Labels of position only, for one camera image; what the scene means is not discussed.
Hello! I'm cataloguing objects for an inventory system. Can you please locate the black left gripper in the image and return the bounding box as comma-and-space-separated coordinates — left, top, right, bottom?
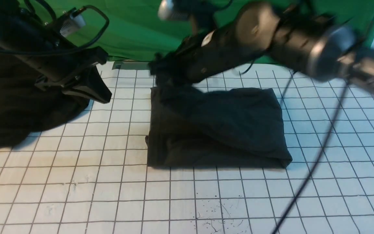
0, 13, 109, 95

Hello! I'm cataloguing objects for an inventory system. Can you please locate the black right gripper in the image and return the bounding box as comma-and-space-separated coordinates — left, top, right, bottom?
148, 23, 272, 86

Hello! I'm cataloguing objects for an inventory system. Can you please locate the dark gray long-sleeve top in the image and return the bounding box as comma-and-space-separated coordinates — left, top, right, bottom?
145, 86, 293, 168

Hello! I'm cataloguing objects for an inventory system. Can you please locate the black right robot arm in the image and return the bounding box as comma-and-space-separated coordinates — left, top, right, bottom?
148, 0, 374, 95

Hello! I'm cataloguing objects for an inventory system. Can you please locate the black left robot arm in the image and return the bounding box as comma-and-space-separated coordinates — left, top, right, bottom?
0, 0, 112, 103

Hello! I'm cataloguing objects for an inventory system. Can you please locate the dark clothes pile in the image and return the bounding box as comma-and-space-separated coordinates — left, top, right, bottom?
0, 54, 89, 148

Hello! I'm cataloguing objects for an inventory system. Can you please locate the green backdrop cloth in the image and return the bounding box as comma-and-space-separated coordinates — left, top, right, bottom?
18, 0, 374, 65

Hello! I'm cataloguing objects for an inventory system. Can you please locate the white grid paper mat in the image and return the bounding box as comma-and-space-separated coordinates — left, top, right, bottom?
0, 62, 374, 234

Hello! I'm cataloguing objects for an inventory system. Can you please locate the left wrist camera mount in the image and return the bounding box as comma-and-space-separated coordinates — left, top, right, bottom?
46, 8, 86, 38

